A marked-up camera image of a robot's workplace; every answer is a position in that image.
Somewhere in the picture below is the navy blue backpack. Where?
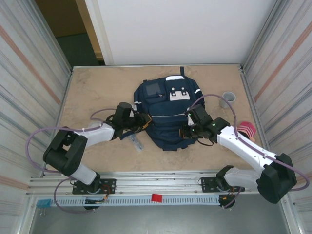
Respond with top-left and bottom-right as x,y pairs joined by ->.
133,67 -> 202,152

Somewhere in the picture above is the clear pen packet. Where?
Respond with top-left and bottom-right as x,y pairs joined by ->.
129,133 -> 145,153

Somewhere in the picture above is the grey cup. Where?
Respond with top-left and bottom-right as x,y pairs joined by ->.
220,91 -> 237,109

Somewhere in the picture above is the black power connector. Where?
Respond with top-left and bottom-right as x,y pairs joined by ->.
219,195 -> 236,210

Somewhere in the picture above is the grey metal shelf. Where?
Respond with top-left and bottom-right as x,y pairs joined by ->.
29,206 -> 293,234

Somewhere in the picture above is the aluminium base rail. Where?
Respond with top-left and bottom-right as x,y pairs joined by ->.
25,170 -> 292,197

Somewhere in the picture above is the aluminium frame post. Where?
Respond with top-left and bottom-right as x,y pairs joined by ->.
24,0 -> 75,76
240,0 -> 288,74

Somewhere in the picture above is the slotted grey cable duct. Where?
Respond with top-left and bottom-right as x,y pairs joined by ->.
52,196 -> 221,207

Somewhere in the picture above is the white door frame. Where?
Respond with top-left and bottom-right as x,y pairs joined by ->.
75,0 -> 114,66

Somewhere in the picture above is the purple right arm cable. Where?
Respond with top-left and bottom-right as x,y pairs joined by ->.
191,94 -> 309,210

